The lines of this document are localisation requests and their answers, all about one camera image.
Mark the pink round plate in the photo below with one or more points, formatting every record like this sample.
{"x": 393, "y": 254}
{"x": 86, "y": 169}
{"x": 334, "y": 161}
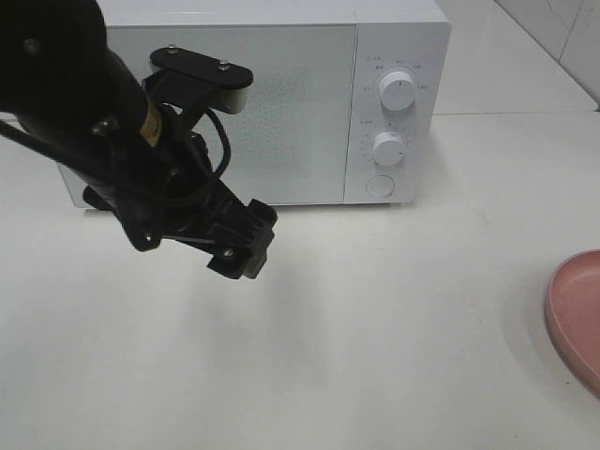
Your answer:
{"x": 572, "y": 316}

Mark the upper white power knob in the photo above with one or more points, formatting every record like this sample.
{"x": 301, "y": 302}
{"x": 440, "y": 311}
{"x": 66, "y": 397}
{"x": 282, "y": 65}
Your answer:
{"x": 397, "y": 89}

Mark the white microwave oven body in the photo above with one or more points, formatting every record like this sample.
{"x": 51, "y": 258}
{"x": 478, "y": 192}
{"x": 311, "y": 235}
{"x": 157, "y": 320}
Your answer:
{"x": 389, "y": 34}

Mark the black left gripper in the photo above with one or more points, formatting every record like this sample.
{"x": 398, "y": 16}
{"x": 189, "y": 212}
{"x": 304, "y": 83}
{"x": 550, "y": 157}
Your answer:
{"x": 146, "y": 165}

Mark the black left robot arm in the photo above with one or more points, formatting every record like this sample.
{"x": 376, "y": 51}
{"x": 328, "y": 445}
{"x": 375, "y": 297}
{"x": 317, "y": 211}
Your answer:
{"x": 48, "y": 48}

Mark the white microwave door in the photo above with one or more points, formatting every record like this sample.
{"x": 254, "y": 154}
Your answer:
{"x": 289, "y": 144}

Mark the white timer knob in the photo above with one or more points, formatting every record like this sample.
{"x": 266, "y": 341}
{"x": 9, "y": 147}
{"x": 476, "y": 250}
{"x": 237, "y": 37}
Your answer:
{"x": 388, "y": 149}

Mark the round white door button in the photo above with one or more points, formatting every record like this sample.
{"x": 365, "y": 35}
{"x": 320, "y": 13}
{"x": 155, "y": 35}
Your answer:
{"x": 380, "y": 186}

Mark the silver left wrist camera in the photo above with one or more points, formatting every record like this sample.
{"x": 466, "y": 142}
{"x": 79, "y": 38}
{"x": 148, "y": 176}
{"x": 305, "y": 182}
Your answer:
{"x": 182, "y": 77}

